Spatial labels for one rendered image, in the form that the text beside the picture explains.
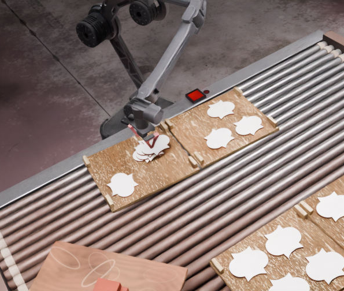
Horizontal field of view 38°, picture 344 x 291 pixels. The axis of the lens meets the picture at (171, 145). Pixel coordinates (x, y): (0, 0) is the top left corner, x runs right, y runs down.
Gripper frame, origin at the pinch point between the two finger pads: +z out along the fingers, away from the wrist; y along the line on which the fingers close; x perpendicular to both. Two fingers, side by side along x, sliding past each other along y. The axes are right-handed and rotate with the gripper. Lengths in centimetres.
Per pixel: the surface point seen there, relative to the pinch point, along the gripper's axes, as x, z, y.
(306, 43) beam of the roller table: -114, 9, 12
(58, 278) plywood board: 61, 1, -35
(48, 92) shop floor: -23, 100, 204
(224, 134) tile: -32.6, 7.8, -13.5
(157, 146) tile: -4.6, 5.8, -1.4
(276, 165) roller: -38, 11, -41
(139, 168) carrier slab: 7.1, 9.4, -3.5
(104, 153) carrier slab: 13.8, 9.4, 14.7
